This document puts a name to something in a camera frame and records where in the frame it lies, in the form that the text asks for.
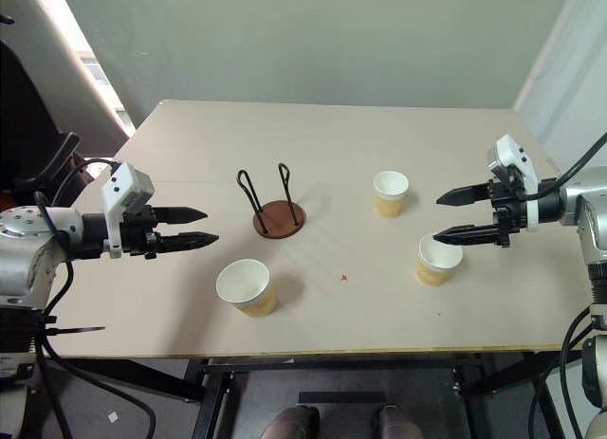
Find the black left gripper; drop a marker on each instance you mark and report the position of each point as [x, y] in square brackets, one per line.
[140, 230]

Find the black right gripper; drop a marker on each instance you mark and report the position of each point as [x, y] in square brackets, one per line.
[509, 211]

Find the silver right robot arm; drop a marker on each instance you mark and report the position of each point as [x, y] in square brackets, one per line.
[590, 221]

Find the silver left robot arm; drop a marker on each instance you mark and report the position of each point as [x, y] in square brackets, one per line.
[19, 254]

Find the yellow ribbed paper cup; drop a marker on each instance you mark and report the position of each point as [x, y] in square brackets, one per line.
[390, 197]
[436, 268]
[249, 292]

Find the bright window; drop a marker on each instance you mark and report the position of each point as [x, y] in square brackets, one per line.
[90, 55]

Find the dark brown rounded shape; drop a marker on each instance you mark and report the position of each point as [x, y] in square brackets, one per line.
[291, 422]
[398, 422]

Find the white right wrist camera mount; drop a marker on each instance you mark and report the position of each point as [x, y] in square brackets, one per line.
[506, 154]

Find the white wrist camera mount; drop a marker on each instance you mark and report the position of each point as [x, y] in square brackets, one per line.
[124, 185]
[506, 154]

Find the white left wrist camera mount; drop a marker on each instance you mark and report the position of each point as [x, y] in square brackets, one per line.
[124, 185]

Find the black metal table frame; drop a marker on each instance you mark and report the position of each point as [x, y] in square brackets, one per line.
[332, 365]

